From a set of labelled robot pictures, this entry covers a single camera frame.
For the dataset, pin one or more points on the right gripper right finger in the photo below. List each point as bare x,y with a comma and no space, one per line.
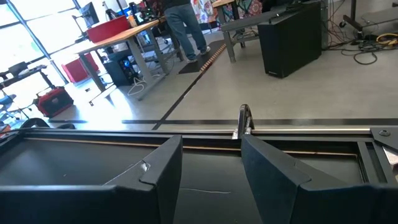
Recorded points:
311,205

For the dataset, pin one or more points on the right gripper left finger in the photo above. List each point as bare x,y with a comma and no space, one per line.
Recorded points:
77,205

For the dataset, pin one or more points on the red and black bag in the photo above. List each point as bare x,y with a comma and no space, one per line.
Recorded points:
54,102

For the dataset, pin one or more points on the red box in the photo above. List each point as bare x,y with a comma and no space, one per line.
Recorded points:
77,68

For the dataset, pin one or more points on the black computer tower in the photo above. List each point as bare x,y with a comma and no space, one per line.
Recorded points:
119,71

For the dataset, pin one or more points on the black shelf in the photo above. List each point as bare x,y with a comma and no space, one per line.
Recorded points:
18,70

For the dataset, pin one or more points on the wooden top desk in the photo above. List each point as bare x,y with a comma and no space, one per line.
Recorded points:
124,34

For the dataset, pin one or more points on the red storage bin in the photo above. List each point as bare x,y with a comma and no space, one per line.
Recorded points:
107,29

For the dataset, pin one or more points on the black floor mat striped edge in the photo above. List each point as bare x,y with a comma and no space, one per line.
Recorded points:
196,67

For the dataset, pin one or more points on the black monitor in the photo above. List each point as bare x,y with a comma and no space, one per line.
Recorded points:
90,14

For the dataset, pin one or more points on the grey bench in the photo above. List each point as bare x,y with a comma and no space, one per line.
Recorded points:
245,23

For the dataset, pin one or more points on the grey desk with caster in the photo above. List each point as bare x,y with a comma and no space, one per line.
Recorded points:
373,17

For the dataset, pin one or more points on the person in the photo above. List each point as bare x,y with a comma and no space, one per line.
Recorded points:
183,25

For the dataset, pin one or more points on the colourful patterned fabric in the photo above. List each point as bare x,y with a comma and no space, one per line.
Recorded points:
203,11

